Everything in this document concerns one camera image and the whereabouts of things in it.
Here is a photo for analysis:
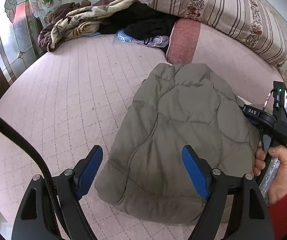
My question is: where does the olive quilted hooded jacket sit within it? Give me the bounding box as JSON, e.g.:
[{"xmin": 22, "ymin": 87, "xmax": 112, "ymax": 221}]
[{"xmin": 95, "ymin": 63, "xmax": 259, "ymax": 225}]

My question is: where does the red sleeve forearm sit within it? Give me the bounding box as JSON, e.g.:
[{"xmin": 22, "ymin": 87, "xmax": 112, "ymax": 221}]
[{"xmin": 268, "ymin": 194, "xmax": 287, "ymax": 239}]

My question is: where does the black clothing pile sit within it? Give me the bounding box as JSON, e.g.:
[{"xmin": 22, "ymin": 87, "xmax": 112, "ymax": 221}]
[{"xmin": 98, "ymin": 2, "xmax": 179, "ymax": 40}]

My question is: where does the person right hand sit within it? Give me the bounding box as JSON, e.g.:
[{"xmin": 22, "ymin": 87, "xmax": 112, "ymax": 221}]
[{"xmin": 253, "ymin": 141, "xmax": 287, "ymax": 205}]

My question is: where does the pink red-trimmed bolster cushion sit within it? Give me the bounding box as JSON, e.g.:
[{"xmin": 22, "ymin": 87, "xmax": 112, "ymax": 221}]
[{"xmin": 166, "ymin": 18, "xmax": 282, "ymax": 105}]

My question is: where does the pink quilted bed mattress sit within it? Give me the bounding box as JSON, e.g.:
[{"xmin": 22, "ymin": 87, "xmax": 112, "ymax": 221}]
[{"xmin": 0, "ymin": 35, "xmax": 196, "ymax": 239}]

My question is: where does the striped floral folded quilt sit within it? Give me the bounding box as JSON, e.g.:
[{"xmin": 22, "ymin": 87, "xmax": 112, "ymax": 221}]
[{"xmin": 146, "ymin": 0, "xmax": 287, "ymax": 68}]

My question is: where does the blue plastic bag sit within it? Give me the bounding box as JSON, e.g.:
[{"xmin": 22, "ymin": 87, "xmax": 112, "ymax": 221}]
[{"xmin": 115, "ymin": 29, "xmax": 171, "ymax": 49}]

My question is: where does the brown beige floral blanket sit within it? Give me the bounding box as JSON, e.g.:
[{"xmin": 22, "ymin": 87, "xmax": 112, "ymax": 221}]
[{"xmin": 38, "ymin": 0, "xmax": 138, "ymax": 52}]

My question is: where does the stained glass window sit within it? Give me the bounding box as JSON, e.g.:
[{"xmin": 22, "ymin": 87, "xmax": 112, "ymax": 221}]
[{"xmin": 0, "ymin": 0, "xmax": 44, "ymax": 85}]

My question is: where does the black cable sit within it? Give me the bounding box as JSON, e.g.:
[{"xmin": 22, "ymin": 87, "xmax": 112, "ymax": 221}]
[{"xmin": 0, "ymin": 104, "xmax": 66, "ymax": 239}]

